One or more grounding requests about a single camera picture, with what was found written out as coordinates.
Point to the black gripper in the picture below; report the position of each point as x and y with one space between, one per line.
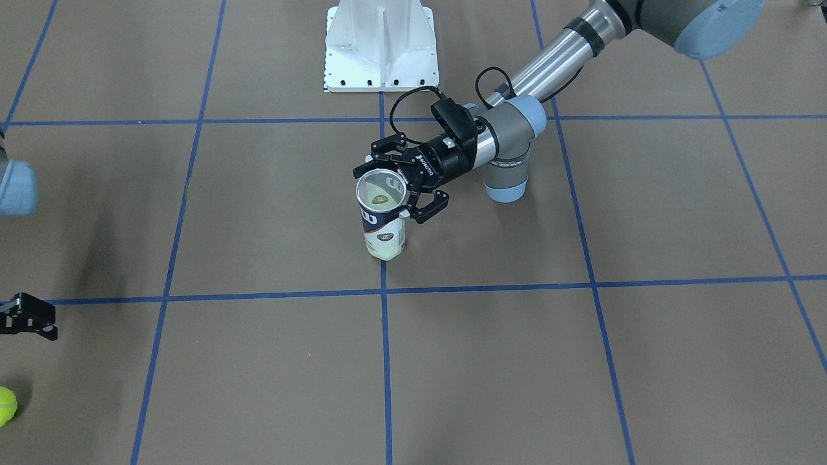
441 164

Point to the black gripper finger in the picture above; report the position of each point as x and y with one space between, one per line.
25 313

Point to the white blue tennis ball can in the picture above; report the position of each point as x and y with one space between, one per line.
384 231

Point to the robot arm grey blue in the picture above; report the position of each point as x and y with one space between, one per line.
19 189
515 113

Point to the white camera mast base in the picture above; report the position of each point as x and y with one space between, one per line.
380 46

